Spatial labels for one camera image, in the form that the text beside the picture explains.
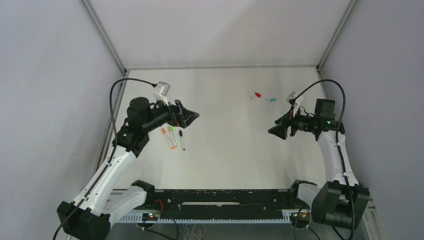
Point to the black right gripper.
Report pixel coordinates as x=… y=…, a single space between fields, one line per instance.
x=289 y=124

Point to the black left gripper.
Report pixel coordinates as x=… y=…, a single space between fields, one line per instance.
x=178 y=112

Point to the white pen orange tip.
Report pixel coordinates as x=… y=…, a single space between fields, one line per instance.
x=171 y=135

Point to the white pen peach end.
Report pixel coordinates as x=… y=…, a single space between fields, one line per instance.
x=169 y=141

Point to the white pen green end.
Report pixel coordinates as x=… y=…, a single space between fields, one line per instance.
x=176 y=137

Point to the white pen red tip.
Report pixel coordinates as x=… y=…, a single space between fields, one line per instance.
x=259 y=98

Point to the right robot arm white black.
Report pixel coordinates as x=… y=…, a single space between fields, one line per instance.
x=341 y=201

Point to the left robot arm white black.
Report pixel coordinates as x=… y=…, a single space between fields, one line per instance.
x=90 y=215

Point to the small circuit board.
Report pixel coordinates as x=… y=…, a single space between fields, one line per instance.
x=150 y=216

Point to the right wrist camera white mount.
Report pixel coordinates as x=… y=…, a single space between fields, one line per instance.
x=295 y=100

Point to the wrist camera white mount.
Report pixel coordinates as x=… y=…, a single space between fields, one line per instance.
x=295 y=100
x=160 y=92

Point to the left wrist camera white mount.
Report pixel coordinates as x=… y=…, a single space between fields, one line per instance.
x=160 y=92

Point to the aluminium frame profile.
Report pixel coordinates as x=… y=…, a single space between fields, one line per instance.
x=114 y=99

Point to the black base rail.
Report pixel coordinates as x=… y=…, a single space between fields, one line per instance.
x=239 y=205

